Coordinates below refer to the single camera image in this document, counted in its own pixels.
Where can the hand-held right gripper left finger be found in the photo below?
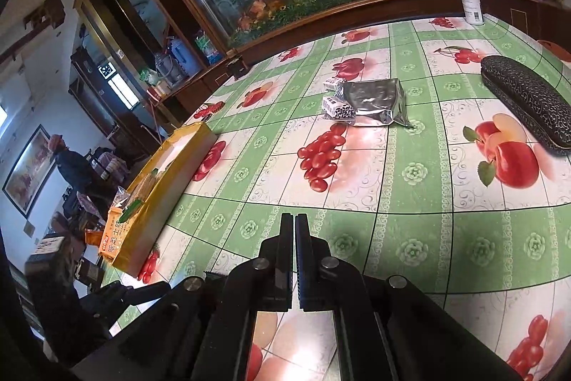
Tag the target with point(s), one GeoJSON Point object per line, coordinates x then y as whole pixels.
{"type": "Point", "coordinates": [283, 260]}

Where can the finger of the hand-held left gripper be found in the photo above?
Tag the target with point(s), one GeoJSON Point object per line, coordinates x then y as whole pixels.
{"type": "Point", "coordinates": [142, 291]}

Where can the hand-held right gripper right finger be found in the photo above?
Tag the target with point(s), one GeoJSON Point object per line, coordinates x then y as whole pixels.
{"type": "Point", "coordinates": [308, 260]}

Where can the orange cracker packet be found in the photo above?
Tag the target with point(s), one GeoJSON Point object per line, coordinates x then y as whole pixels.
{"type": "Point", "coordinates": [113, 234]}

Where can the orange snack packet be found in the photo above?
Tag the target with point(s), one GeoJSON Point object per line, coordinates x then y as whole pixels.
{"type": "Point", "coordinates": [94, 236]}

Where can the clear plum packet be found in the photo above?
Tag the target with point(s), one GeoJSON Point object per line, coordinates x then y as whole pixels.
{"type": "Point", "coordinates": [119, 198]}

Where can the white foam tray yellow tape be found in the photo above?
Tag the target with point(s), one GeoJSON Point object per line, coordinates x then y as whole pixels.
{"type": "Point", "coordinates": [187, 153]}

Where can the small white candy packet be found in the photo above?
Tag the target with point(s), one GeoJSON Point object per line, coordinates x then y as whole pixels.
{"type": "Point", "coordinates": [334, 106]}
{"type": "Point", "coordinates": [334, 84]}

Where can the dark silver foil packet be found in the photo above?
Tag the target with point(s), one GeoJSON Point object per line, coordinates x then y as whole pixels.
{"type": "Point", "coordinates": [374, 100]}

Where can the dark glass bottle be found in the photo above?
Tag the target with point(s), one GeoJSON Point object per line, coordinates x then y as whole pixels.
{"type": "Point", "coordinates": [236, 68]}

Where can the green white bag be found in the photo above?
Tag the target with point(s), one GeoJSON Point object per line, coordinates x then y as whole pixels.
{"type": "Point", "coordinates": [151, 79]}

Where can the grey thermos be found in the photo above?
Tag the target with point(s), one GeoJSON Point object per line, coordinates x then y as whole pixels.
{"type": "Point", "coordinates": [166, 68]}

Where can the blue thermos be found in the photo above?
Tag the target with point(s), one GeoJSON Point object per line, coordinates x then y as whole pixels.
{"type": "Point", "coordinates": [185, 57]}

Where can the black glasses case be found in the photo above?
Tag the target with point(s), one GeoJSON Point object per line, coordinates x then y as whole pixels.
{"type": "Point", "coordinates": [531, 108]}

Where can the brown round stool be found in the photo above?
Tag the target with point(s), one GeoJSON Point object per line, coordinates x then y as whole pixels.
{"type": "Point", "coordinates": [555, 49]}

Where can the brown wooden cabinet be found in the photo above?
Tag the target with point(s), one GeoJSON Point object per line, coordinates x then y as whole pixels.
{"type": "Point", "coordinates": [522, 12]}

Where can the framed wall picture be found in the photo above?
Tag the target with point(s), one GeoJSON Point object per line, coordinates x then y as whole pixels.
{"type": "Point", "coordinates": [26, 171]}

